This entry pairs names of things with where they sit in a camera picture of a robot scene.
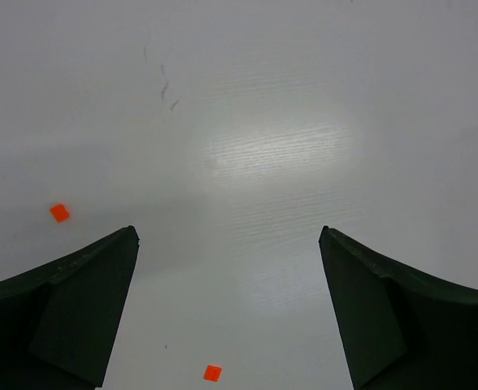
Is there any small orange lego upper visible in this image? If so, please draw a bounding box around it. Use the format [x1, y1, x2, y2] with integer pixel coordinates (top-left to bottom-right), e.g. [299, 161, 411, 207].
[50, 203, 70, 223]

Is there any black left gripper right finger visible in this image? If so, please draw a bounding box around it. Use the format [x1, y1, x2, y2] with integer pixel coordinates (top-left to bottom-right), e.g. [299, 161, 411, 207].
[319, 227, 478, 389]

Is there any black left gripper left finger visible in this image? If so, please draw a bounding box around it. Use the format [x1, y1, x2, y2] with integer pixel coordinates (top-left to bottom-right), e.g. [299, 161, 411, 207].
[0, 226, 139, 389]

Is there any small orange lego stud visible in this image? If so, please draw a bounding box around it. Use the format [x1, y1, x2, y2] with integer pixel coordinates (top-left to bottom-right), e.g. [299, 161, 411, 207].
[203, 365, 222, 382]

